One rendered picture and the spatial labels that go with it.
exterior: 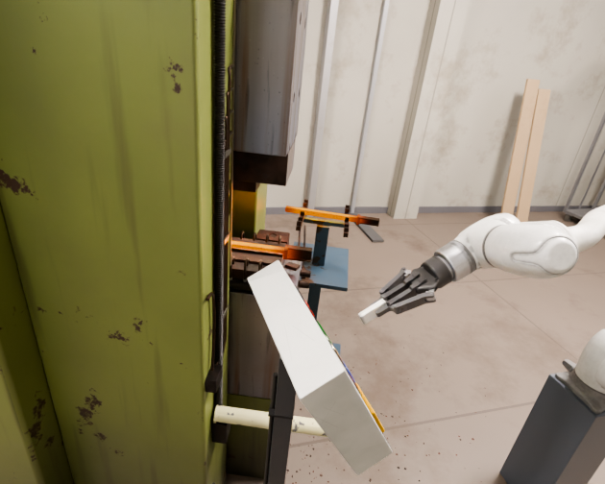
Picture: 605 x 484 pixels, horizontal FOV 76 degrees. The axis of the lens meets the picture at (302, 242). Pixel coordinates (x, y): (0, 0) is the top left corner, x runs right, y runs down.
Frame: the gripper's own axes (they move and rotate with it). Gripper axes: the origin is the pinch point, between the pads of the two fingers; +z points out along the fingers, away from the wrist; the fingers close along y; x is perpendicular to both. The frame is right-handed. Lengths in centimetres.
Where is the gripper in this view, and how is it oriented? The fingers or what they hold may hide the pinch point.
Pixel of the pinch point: (373, 311)
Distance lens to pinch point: 95.6
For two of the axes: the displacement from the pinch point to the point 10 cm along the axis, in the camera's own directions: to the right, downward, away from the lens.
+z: -8.6, 5.1, -0.8
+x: -3.8, -7.4, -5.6
